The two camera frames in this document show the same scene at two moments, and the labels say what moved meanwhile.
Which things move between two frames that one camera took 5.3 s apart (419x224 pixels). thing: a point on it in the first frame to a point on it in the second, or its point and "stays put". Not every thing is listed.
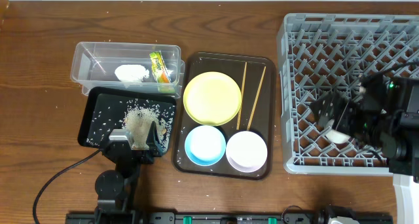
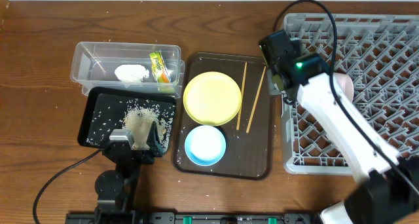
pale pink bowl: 246,151 to 345,84
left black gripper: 156,150 stays put
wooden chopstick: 241,95 stays put
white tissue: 131,73 stays put
